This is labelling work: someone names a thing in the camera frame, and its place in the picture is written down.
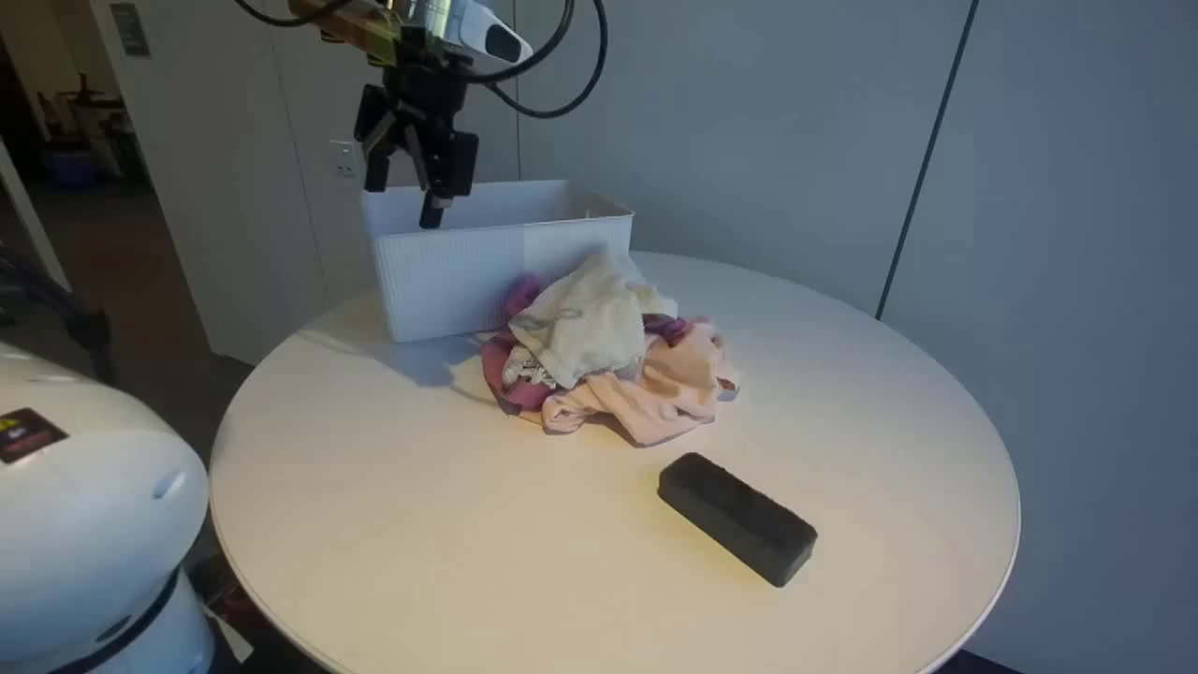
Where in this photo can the light peach cloth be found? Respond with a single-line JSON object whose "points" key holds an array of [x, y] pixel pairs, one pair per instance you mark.
{"points": [[661, 395]]}

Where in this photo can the dark clutter in hallway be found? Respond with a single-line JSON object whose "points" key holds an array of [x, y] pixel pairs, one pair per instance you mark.
{"points": [[78, 131]]}

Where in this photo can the grey wall switch plate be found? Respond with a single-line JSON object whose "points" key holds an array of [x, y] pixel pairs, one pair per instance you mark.
{"points": [[127, 29]]}

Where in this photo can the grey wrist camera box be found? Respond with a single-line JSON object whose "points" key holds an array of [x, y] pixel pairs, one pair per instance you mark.
{"points": [[481, 30]]}

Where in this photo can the white plastic basket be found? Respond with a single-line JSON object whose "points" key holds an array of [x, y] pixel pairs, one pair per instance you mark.
{"points": [[488, 256]]}

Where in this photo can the cream cloth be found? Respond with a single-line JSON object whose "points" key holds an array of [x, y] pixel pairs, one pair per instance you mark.
{"points": [[584, 319]]}

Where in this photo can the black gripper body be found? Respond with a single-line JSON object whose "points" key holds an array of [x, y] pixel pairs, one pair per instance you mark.
{"points": [[430, 105]]}

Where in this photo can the magenta pink cloth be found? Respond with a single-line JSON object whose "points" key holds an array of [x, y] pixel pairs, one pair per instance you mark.
{"points": [[513, 391]]}

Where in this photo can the white wall socket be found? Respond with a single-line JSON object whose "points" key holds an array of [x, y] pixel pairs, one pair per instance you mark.
{"points": [[347, 156]]}

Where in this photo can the black rectangular box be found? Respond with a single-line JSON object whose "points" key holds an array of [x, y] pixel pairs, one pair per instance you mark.
{"points": [[733, 518]]}

